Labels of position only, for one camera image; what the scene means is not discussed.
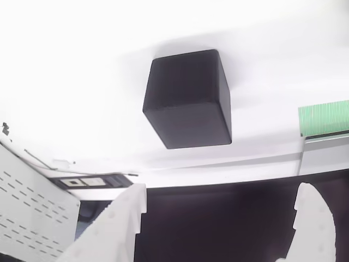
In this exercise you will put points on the grey metal rail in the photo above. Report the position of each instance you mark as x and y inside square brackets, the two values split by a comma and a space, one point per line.
[327, 138]

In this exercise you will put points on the black socket strip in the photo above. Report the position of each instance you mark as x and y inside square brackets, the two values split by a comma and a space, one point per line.
[90, 182]

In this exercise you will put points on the green striped strip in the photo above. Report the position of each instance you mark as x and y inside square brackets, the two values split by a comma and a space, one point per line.
[324, 117]

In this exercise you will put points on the white perforated metal panel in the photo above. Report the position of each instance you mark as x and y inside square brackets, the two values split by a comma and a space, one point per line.
[32, 204]

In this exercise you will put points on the black flat panel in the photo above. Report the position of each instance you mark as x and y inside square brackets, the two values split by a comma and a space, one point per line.
[218, 223]

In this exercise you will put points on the black cube block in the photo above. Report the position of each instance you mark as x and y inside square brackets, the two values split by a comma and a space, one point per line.
[185, 90]

